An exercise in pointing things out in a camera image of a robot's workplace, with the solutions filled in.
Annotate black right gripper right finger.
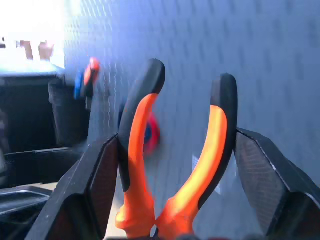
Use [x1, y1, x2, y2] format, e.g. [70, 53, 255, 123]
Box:
[234, 127, 320, 240]

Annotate orange and black pliers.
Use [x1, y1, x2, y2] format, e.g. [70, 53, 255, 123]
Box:
[114, 58, 238, 240]

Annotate red tape roll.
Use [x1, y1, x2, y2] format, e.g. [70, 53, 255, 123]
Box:
[142, 112, 162, 156]

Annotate black tray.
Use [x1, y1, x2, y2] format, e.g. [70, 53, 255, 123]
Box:
[0, 184, 55, 240]

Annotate orange and blue hanging tool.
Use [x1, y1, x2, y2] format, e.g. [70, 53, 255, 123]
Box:
[73, 56, 101, 110]

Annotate grey pegboard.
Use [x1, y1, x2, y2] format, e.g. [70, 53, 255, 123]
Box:
[59, 0, 320, 238]

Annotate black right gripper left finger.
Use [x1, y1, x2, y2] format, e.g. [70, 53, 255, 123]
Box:
[24, 131, 119, 240]

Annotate black storage bin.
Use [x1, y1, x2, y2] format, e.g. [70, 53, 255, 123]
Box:
[0, 64, 91, 188]

